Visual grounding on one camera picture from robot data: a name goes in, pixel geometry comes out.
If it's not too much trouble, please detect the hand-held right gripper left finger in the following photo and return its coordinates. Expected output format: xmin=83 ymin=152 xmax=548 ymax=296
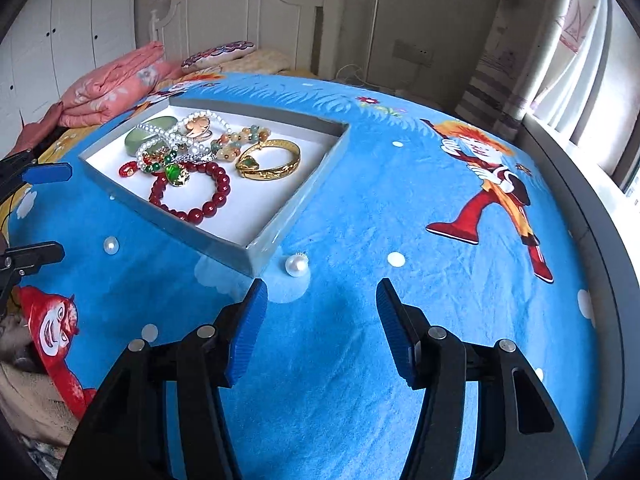
xmin=57 ymin=278 xmax=269 ymax=480

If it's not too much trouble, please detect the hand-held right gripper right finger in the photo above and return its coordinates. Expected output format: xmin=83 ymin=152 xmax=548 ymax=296
xmin=376 ymin=278 xmax=586 ymax=480

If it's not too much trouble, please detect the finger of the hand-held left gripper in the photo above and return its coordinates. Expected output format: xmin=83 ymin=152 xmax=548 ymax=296
xmin=0 ymin=152 xmax=73 ymax=211
xmin=0 ymin=241 xmax=66 ymax=306

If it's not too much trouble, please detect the grey shallow cardboard box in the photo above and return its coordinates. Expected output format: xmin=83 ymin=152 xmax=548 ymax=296
xmin=80 ymin=97 xmax=351 ymax=277

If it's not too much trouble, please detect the red bead bracelet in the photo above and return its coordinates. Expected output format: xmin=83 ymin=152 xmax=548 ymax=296
xmin=148 ymin=160 xmax=232 ymax=223

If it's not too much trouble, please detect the rose gold hoop jewelry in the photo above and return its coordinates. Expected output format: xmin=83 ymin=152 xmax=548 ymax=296
xmin=180 ymin=115 xmax=216 ymax=141

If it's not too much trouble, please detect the gold ring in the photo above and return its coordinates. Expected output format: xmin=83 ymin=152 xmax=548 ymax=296
xmin=236 ymin=152 xmax=261 ymax=177

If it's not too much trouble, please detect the white pearl necklace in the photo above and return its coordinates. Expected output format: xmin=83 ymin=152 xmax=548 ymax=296
xmin=136 ymin=110 xmax=236 ymax=171

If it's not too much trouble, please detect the yellow green bead bracelet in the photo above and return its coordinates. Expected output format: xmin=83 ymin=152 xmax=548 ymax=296
xmin=210 ymin=127 xmax=271 ymax=161

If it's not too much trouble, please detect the yellow floral bedsheet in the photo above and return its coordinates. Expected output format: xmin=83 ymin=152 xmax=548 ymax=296
xmin=37 ymin=120 xmax=108 ymax=163

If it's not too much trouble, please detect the green jade bangle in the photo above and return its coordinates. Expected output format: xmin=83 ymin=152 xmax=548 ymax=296
xmin=125 ymin=116 xmax=176 ymax=153

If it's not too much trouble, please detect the pink floral quilt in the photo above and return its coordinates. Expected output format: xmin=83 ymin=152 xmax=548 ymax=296
xmin=10 ymin=42 xmax=183 ymax=156

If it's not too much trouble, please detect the blue printed bedsheet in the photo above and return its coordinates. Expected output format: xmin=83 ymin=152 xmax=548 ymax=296
xmin=7 ymin=72 xmax=601 ymax=480

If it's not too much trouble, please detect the white wardrobe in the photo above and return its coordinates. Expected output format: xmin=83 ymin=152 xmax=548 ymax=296
xmin=0 ymin=0 xmax=138 ymax=126

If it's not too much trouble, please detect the gold bangle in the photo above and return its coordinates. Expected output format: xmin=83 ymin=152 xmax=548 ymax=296
xmin=237 ymin=139 xmax=302 ymax=181

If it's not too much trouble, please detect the embroidered pillow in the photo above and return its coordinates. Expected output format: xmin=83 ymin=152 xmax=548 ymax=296
xmin=181 ymin=41 xmax=258 ymax=70

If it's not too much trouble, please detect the yellow pillow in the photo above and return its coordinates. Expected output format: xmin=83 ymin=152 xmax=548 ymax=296
xmin=210 ymin=49 xmax=291 ymax=75

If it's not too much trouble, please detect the white wooden headboard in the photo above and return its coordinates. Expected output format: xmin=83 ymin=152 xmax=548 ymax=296
xmin=150 ymin=0 xmax=346 ymax=78

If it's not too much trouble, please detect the white pole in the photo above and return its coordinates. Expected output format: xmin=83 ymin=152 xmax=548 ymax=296
xmin=364 ymin=0 xmax=381 ymax=86

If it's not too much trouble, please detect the patterned curtain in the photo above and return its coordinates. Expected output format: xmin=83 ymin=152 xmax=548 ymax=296
xmin=455 ymin=0 xmax=571 ymax=133

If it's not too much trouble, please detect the white sheer curtain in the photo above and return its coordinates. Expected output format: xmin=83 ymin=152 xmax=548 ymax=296
xmin=520 ymin=0 xmax=636 ymax=171

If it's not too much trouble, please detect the white cable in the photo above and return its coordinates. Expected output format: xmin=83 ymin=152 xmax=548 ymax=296
xmin=335 ymin=64 xmax=371 ymax=86

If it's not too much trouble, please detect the wall socket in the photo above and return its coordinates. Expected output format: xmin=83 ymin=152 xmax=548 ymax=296
xmin=392 ymin=40 xmax=435 ymax=66

